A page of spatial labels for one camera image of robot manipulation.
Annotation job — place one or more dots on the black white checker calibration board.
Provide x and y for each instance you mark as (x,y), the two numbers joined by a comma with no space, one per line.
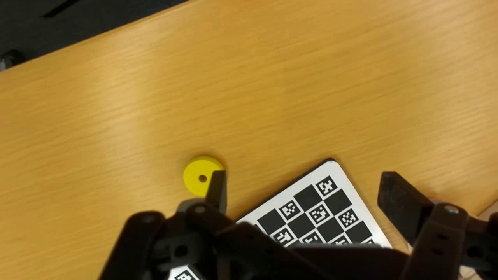
(312,207)

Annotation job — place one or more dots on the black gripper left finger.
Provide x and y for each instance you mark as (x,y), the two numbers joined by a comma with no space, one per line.
(141,243)

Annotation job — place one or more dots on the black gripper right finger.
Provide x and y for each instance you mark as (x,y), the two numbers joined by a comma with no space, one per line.
(441,238)

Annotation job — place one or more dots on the yellow round disc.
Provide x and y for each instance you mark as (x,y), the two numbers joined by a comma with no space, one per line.
(195,170)

